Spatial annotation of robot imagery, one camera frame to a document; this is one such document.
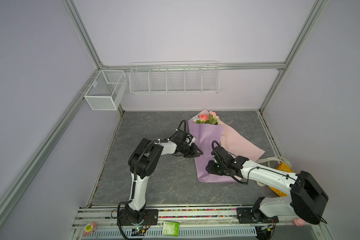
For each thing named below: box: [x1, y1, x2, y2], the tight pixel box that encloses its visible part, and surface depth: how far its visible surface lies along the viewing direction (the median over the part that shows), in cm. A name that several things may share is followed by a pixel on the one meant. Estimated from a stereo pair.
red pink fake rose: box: [198, 114, 209, 121], surface depth 109 cm
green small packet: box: [162, 221, 180, 237], surface depth 70 cm
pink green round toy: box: [82, 222, 97, 236], surface depth 69 cm
